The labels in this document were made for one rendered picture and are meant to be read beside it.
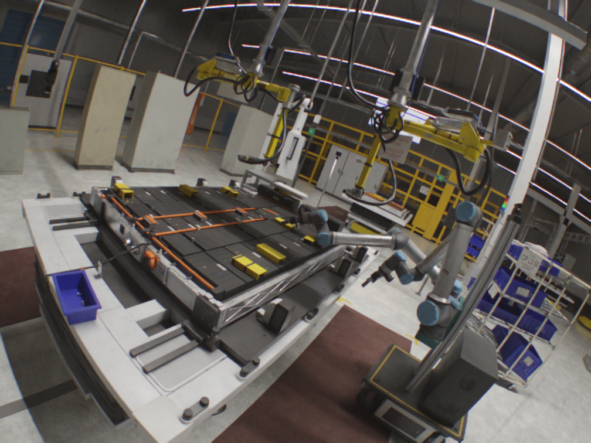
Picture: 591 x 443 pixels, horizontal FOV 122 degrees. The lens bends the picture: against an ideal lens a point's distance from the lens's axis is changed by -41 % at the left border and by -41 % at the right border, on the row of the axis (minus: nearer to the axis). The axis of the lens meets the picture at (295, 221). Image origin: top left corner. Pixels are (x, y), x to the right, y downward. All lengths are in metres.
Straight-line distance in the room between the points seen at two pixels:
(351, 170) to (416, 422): 10.06
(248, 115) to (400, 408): 7.62
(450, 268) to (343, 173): 9.94
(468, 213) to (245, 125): 7.19
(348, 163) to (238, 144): 4.91
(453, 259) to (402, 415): 1.19
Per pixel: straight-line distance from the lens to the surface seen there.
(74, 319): 1.11
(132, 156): 6.14
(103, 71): 5.55
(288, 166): 4.97
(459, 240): 1.61
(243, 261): 1.33
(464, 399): 2.15
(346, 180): 11.28
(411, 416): 2.21
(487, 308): 3.62
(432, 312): 1.64
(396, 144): 2.27
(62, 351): 1.60
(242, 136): 8.14
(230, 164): 8.31
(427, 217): 11.63
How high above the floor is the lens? 1.64
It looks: 16 degrees down
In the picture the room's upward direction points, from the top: 21 degrees clockwise
